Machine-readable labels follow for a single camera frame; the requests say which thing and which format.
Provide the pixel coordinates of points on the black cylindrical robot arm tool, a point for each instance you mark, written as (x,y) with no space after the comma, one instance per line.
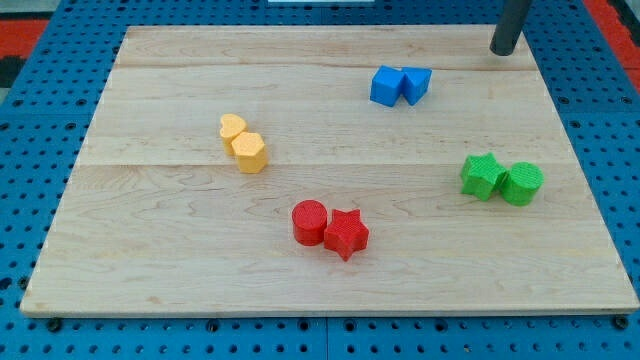
(509,26)

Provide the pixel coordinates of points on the blue triangle block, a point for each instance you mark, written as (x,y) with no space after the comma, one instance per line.
(416,83)

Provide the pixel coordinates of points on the red cylinder block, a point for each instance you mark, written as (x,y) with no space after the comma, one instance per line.
(309,218)

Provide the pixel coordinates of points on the red star block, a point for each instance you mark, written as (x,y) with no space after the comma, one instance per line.
(346,233)

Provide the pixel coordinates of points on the yellow hexagon block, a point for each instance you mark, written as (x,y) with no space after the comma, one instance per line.
(250,152)

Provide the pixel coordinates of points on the light wooden board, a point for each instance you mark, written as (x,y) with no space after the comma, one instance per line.
(157,220)

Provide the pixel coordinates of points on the yellow heart block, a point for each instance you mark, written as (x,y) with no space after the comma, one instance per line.
(232,125)

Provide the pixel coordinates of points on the blue cube block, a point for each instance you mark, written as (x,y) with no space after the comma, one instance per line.
(386,86)

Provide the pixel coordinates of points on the green star block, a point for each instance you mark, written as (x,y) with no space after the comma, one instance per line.
(482,175)

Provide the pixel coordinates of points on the green cylinder block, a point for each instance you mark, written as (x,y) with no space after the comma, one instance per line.
(522,183)

